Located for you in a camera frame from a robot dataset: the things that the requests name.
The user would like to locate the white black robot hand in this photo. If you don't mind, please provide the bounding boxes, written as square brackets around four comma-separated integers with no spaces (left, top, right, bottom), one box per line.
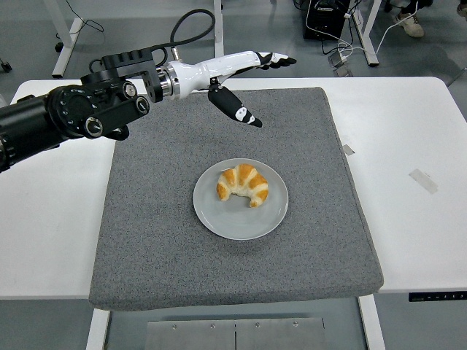
[171,50,297,128]

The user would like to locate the golden croissant bread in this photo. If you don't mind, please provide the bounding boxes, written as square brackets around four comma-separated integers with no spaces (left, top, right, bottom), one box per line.
[216,163,270,209]

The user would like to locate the round grey plate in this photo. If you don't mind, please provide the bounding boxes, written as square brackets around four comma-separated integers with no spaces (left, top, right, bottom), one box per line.
[193,157,290,241]

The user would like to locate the grey metal plate with screws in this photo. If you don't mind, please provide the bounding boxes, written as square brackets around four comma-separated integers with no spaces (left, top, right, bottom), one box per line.
[144,316,327,350]

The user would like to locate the white background table leg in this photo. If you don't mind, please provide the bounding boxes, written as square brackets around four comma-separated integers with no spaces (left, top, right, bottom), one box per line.
[212,0,225,59]
[351,0,381,68]
[43,0,85,79]

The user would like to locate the black electronics box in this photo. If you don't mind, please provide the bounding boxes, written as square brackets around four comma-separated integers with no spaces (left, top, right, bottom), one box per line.
[303,0,352,42]

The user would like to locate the grey fabric mat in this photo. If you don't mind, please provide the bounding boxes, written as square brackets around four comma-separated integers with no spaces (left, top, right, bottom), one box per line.
[88,86,385,312]

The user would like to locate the large clear tape piece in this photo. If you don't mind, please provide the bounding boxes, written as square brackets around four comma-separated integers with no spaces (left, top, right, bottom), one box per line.
[408,168,439,195]

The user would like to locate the black table control panel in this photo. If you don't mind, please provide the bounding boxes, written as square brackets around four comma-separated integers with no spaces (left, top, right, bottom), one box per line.
[408,291,467,303]

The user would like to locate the white cable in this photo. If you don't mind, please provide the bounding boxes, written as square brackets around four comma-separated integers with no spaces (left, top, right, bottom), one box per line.
[305,0,420,59]

